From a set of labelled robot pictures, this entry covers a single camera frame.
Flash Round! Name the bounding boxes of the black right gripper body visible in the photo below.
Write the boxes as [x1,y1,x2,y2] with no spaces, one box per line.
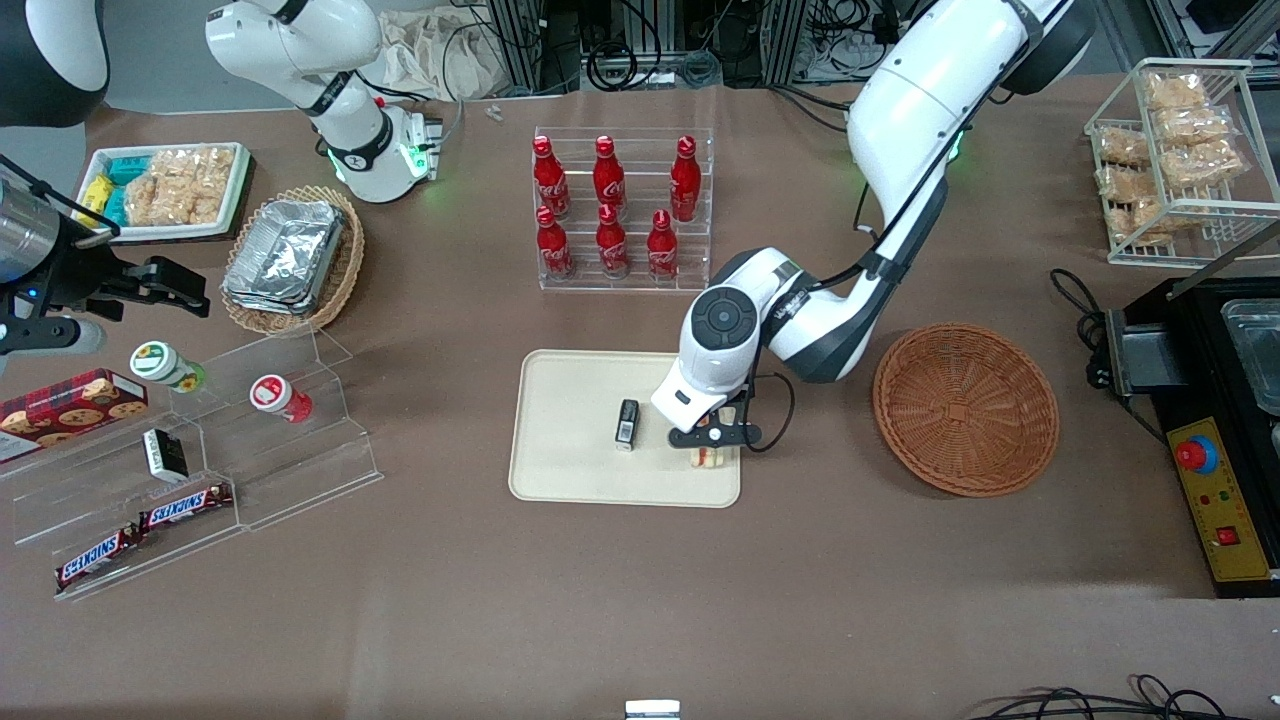
[25,240,151,323]

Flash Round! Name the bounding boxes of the plastic-wrapped sandwich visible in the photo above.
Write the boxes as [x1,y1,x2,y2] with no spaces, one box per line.
[688,405,741,470]

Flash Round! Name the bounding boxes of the white snack tray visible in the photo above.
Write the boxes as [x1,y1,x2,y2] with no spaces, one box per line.
[77,142,253,245]

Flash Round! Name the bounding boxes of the cream plastic tray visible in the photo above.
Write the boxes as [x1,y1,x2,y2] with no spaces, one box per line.
[508,349,742,509]

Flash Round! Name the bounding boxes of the light oval wicker basket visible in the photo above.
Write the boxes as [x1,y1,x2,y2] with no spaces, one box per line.
[220,185,366,338]

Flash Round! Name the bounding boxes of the brown round wicker basket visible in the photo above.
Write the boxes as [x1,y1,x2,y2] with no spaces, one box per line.
[872,322,1061,498]

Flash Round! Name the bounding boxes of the green sunflower yogurt cup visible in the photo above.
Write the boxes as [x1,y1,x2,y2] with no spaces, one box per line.
[130,341,208,393]

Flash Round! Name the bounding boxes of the rice cracker snack bag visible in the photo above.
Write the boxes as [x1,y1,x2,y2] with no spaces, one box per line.
[125,150,187,227]
[1145,72,1208,112]
[1110,200,1167,247]
[1160,140,1248,188]
[180,147,237,208]
[1095,125,1151,167]
[1098,165,1151,203]
[1155,105,1233,147]

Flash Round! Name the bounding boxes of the stacked aluminium foil trays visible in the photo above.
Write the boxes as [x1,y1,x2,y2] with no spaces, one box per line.
[222,198,346,306]

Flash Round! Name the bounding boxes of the red strawberry yogurt cup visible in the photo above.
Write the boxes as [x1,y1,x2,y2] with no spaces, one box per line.
[249,374,314,424]

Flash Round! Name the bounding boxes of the red tartan cookie box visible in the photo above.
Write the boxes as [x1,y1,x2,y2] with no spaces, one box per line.
[0,369,149,463]

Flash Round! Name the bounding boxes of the red Coca-Cola bottle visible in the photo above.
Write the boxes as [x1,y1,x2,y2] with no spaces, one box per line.
[593,136,627,213]
[532,136,571,221]
[670,136,703,223]
[646,209,681,282]
[596,204,629,279]
[535,207,576,281]

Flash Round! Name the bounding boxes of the clear acrylic tiered shelf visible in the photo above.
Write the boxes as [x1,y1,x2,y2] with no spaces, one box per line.
[0,328,384,603]

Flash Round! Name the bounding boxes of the Snickers chocolate bar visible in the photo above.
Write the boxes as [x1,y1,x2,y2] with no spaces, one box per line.
[55,526,144,591]
[138,483,234,532]

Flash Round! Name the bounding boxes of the clear acrylic bottle rack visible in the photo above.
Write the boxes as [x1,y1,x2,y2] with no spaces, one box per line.
[533,127,714,293]

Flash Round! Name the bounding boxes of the white plastic bag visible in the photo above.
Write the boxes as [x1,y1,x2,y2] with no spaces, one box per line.
[372,8,513,103]

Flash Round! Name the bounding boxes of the black socket box metal plate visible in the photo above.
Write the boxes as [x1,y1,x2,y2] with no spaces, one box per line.
[1103,308,1169,399]

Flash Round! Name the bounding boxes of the black appliance with yellow panel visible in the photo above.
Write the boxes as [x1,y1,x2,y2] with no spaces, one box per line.
[1148,275,1280,601]

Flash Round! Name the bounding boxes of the grey metal bar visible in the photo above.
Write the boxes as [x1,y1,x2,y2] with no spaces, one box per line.
[1168,220,1280,301]

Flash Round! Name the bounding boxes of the steel pan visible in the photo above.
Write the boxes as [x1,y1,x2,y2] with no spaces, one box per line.
[1220,298,1280,417]

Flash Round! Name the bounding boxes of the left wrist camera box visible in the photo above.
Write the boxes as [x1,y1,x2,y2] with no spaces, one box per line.
[667,423,764,449]

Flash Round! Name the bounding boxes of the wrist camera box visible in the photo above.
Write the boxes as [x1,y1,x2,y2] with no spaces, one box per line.
[0,318,104,358]
[667,423,764,449]

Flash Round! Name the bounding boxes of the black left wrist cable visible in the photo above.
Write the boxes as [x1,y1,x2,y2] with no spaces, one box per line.
[745,125,966,453]

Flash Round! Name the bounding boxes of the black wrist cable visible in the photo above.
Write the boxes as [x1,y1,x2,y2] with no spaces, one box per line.
[745,125,966,453]
[0,153,123,243]

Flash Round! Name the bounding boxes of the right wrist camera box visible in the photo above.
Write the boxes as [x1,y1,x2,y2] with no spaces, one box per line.
[0,318,104,358]

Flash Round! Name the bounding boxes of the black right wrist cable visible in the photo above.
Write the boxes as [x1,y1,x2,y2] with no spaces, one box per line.
[0,153,123,243]

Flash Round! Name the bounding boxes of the coiled black cable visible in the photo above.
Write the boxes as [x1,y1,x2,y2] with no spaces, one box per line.
[585,40,641,93]

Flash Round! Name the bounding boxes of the black power cable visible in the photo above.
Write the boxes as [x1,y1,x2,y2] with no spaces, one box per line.
[1048,267,1173,446]

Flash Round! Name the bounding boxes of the aluminium frame post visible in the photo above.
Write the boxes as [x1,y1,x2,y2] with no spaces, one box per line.
[765,0,809,86]
[487,0,546,96]

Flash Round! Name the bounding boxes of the black cable bundle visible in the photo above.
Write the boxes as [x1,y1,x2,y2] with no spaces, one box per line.
[965,673,1280,720]

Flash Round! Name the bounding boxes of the white wire rack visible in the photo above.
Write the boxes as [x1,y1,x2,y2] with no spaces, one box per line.
[1085,57,1280,269]

